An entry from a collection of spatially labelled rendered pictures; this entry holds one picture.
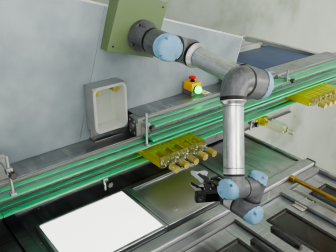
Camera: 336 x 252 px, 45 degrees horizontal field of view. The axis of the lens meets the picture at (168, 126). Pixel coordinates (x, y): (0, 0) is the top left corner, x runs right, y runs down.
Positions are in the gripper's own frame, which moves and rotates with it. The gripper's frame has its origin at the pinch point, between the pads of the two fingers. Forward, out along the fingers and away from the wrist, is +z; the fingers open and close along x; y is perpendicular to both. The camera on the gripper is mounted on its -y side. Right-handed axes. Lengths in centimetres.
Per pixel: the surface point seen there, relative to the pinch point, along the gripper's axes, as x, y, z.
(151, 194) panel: -12.5, -10.3, 15.7
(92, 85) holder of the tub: 34, -19, 47
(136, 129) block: 10.3, -2.8, 37.2
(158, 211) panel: -11.9, -15.6, 3.4
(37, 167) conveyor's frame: 6, -52, 40
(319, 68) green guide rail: 13, 142, 32
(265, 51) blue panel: 13, 148, 82
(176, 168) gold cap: 0.8, -0.6, 9.2
